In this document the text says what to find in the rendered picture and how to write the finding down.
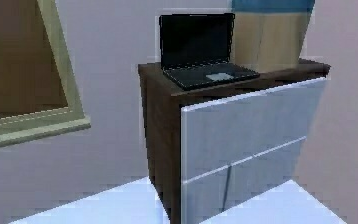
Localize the cream framed window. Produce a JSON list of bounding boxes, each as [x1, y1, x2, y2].
[[0, 0, 92, 151]]

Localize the black laptop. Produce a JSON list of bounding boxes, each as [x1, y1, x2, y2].
[[158, 12, 261, 92]]

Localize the brown chest of drawers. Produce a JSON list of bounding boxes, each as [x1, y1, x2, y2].
[[137, 58, 332, 224]]

